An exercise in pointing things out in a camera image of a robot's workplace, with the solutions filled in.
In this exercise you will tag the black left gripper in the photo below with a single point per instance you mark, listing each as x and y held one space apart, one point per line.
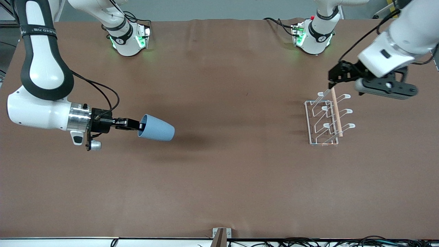
347 72

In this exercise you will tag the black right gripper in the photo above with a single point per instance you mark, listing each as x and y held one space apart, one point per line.
101 124

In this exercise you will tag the blue plastic cup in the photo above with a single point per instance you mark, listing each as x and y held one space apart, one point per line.
157 128

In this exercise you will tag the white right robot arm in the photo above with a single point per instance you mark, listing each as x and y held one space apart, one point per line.
37 113

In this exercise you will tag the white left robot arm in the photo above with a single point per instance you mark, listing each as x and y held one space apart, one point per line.
411 34

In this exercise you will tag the grey metal tube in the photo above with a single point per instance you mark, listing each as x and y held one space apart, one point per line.
382 12

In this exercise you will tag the brown table cover sheet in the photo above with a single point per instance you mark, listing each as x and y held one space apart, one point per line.
219 171

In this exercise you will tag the white table edge rail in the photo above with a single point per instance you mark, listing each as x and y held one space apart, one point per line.
51 243

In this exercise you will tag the metal bracket with brown post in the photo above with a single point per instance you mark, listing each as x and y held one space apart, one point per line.
219 238

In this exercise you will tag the aluminium frame post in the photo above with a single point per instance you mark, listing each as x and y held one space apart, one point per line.
5 23

